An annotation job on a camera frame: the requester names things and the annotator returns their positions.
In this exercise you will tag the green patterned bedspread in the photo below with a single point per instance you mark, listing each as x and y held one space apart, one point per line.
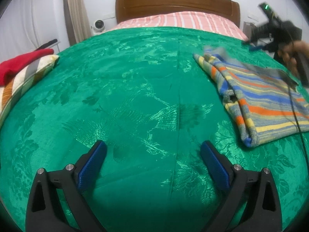
140 91

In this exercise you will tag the person's right hand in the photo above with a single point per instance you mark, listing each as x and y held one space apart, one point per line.
288 52

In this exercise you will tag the white security camera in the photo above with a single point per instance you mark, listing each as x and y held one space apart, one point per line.
98 26

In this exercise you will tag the striped knit sweater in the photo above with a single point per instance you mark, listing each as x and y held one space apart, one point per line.
264 103

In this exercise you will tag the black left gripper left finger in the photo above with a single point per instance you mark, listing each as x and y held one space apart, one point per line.
44 211

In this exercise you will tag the red folded garment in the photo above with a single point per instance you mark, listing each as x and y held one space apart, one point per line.
10 68

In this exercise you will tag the beige curtain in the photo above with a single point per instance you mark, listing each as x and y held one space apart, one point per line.
76 21

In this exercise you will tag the pink striped bed sheet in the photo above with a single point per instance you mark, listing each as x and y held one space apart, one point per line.
192 20

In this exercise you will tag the striped cream pillow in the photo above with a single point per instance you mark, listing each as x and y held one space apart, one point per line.
23 81

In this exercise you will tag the brown wooden headboard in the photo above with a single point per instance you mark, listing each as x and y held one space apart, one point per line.
131 9

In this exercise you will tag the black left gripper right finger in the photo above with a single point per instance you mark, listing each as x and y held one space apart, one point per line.
252 200

